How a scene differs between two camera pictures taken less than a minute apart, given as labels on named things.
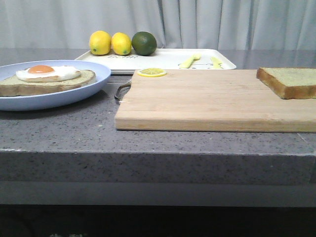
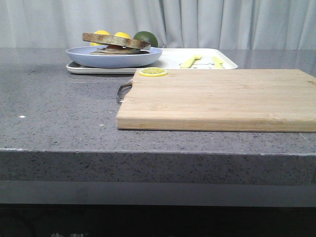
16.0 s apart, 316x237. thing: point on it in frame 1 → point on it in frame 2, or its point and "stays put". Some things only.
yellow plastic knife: (217, 63) stays put
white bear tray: (167, 59) stays put
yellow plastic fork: (187, 63) stays put
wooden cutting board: (235, 100) stays put
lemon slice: (152, 72) stays put
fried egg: (40, 73) → (115, 46)
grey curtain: (211, 24) stays put
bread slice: (289, 83) → (116, 40)
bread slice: (12, 86) → (112, 52)
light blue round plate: (22, 102) → (81, 56)
